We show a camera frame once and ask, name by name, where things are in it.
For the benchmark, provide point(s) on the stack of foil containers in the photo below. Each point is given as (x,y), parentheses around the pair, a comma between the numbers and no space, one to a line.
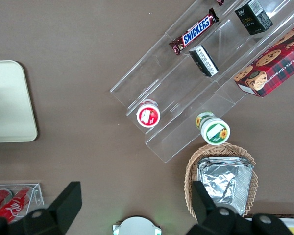
(223,181)

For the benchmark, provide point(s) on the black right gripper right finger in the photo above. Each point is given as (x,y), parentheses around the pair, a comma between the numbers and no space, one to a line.
(208,215)

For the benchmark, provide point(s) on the red lid yogurt cup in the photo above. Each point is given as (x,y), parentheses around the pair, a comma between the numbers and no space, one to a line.
(148,115)

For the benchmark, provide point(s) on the green lid yogurt cup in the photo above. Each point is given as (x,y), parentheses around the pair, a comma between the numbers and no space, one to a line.
(214,131)

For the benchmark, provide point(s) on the beige plastic serving tray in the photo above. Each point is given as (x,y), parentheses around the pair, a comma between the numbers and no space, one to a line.
(9,102)

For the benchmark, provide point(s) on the red tartan cookie box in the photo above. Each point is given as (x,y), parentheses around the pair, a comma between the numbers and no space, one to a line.
(274,66)

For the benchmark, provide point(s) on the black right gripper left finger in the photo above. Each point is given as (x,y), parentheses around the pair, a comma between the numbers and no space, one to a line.
(61,213)

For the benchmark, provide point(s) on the clear acrylic bottle rack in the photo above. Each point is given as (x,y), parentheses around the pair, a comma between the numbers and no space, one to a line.
(38,195)

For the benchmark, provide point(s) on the small black carton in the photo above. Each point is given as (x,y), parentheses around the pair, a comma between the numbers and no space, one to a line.
(252,17)
(204,61)

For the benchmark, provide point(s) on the light tan wicker basket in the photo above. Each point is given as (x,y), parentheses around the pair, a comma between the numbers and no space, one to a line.
(189,176)

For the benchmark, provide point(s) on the clear acrylic stepped display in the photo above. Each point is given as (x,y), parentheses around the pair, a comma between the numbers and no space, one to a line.
(176,98)

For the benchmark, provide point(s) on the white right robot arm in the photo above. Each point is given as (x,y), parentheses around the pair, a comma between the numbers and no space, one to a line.
(137,226)

